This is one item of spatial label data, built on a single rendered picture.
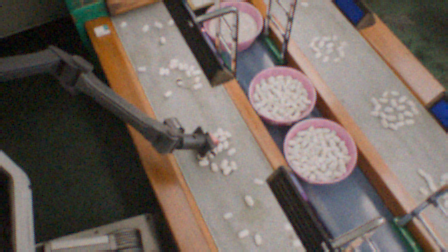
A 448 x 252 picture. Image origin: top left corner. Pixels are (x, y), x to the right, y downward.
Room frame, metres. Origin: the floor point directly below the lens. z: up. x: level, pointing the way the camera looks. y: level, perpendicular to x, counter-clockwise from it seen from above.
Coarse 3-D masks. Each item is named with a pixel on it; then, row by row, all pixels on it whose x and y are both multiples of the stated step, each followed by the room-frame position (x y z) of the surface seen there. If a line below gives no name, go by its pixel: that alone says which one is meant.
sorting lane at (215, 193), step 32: (160, 0) 1.48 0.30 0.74; (128, 32) 1.28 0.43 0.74; (160, 32) 1.28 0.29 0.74; (160, 64) 1.09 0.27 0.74; (192, 64) 1.09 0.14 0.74; (160, 96) 0.92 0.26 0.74; (192, 96) 0.92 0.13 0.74; (224, 96) 0.92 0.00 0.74; (192, 128) 0.77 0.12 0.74; (224, 128) 0.77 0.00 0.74; (192, 160) 0.64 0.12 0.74; (256, 160) 0.64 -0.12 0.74; (192, 192) 0.51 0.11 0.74; (224, 192) 0.51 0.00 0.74; (256, 192) 0.51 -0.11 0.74; (224, 224) 0.40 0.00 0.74; (256, 224) 0.40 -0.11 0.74
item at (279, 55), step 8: (272, 0) 1.27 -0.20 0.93; (296, 0) 1.13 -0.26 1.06; (272, 16) 1.26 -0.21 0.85; (288, 16) 1.14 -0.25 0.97; (288, 24) 1.13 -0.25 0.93; (264, 32) 1.28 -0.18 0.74; (280, 32) 1.17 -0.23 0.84; (288, 32) 1.13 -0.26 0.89; (264, 40) 1.26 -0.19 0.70; (272, 40) 1.25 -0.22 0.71; (288, 40) 1.13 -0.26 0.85; (272, 48) 1.20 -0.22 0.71; (272, 56) 1.19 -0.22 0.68; (280, 56) 1.15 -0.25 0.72; (280, 64) 1.13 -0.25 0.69
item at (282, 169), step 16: (272, 176) 0.43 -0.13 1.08; (288, 176) 0.41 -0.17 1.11; (272, 192) 0.39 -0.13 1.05; (288, 192) 0.37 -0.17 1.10; (304, 192) 0.39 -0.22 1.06; (288, 208) 0.34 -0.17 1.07; (304, 208) 0.33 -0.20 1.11; (304, 224) 0.29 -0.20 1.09; (320, 224) 0.29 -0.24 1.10; (304, 240) 0.26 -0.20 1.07; (320, 240) 0.25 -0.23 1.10
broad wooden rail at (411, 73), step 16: (368, 32) 1.25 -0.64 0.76; (384, 32) 1.25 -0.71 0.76; (384, 48) 1.16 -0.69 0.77; (400, 48) 1.16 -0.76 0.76; (400, 64) 1.07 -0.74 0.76; (416, 64) 1.07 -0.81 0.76; (400, 80) 1.00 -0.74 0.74; (416, 80) 0.98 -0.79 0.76; (432, 80) 0.98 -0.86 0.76; (416, 96) 0.91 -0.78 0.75; (432, 96) 0.90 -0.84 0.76
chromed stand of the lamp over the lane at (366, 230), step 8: (368, 224) 0.28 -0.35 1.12; (376, 224) 0.28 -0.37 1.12; (352, 232) 0.26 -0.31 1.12; (360, 232) 0.26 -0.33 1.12; (368, 232) 0.26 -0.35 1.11; (336, 240) 0.24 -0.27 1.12; (344, 240) 0.24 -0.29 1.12; (352, 240) 0.24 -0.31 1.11; (360, 240) 0.29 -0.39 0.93; (368, 240) 0.28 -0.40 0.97; (336, 248) 0.23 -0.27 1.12; (344, 248) 0.31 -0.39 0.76; (352, 248) 0.29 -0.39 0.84; (376, 248) 0.26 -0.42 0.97
